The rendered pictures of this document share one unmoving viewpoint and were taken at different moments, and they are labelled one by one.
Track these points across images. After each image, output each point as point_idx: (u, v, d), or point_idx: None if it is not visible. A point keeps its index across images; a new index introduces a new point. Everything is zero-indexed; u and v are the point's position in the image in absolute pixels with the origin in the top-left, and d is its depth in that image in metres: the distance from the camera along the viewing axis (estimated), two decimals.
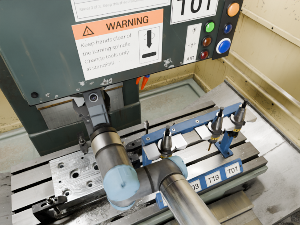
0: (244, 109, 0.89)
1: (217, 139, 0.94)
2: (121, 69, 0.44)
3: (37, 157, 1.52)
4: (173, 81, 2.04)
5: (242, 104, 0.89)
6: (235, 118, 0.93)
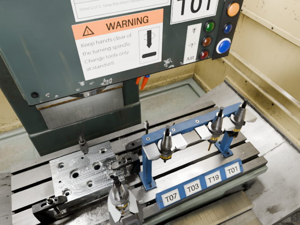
0: (244, 109, 0.89)
1: (217, 139, 0.94)
2: (121, 69, 0.44)
3: (37, 157, 1.52)
4: (173, 81, 2.04)
5: (242, 104, 0.89)
6: (235, 118, 0.93)
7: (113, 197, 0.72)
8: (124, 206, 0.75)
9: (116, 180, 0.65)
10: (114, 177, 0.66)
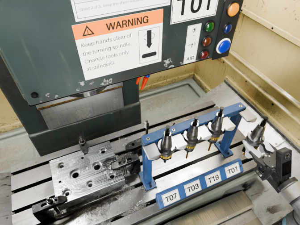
0: (263, 128, 0.82)
1: (217, 139, 0.94)
2: (121, 69, 0.44)
3: (37, 157, 1.52)
4: (173, 81, 2.04)
5: (260, 122, 0.82)
6: (253, 136, 0.86)
7: (189, 136, 0.86)
8: (194, 146, 0.90)
9: (197, 118, 0.80)
10: (195, 117, 0.81)
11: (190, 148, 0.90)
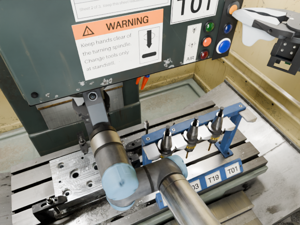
0: None
1: (217, 139, 0.94)
2: (121, 69, 0.44)
3: (37, 157, 1.52)
4: (173, 81, 2.04)
5: None
6: None
7: (189, 136, 0.86)
8: (194, 146, 0.90)
9: (197, 118, 0.80)
10: (195, 117, 0.81)
11: (190, 148, 0.90)
